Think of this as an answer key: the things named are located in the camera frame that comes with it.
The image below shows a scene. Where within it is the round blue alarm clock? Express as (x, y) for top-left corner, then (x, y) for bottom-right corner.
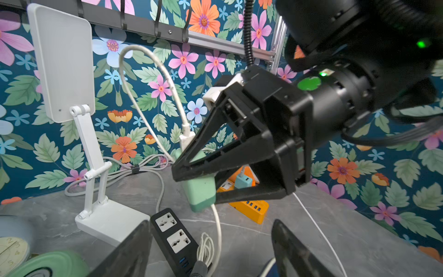
(1, 215), (36, 277)

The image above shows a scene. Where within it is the black wall hook rail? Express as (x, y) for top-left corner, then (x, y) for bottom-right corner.
(1, 1), (191, 43)

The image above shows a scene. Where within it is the white folding desk lamp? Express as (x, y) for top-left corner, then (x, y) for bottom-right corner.
(27, 3), (150, 247)

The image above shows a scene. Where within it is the orange power strip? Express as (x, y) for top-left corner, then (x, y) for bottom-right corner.
(216, 166), (269, 225)

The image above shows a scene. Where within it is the black power strip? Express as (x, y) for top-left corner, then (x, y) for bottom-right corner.
(150, 208), (198, 277)

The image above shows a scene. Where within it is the green USB charger adapter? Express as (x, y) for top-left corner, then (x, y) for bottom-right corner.
(173, 147), (216, 212)

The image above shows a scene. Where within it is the teal USB charger adapter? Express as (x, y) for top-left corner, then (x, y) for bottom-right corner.
(235, 174), (254, 189)

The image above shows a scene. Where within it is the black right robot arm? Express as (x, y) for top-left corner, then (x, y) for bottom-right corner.
(172, 1), (443, 204)

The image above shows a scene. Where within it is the green cordless meat grinder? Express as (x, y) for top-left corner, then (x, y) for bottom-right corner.
(7, 251), (90, 277)

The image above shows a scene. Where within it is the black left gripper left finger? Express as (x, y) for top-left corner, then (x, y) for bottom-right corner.
(88, 220), (152, 277)

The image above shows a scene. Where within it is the white power strip cord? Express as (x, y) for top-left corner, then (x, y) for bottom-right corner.
(63, 154), (174, 214)

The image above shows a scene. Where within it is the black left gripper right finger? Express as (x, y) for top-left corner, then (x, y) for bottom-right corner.
(271, 219), (334, 277)

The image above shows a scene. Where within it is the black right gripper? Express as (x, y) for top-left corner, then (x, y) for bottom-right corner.
(172, 66), (313, 204)

